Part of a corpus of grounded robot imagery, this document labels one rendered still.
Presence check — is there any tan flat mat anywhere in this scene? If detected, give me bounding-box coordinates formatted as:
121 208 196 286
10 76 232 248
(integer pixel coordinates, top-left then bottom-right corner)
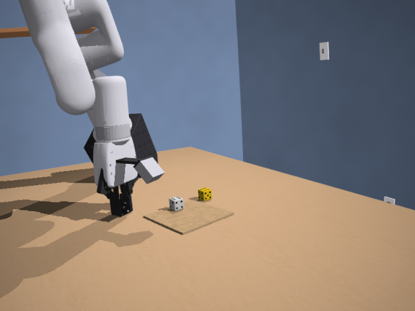
143 200 234 235

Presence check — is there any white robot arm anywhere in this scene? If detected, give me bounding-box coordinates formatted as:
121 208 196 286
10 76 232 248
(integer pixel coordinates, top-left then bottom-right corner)
19 0 165 184

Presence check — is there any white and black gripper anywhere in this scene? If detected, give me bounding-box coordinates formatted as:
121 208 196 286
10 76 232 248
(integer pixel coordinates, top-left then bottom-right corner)
93 136 139 216

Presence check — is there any yellow die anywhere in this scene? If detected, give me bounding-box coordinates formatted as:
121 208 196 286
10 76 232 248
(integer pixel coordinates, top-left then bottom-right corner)
198 188 212 201

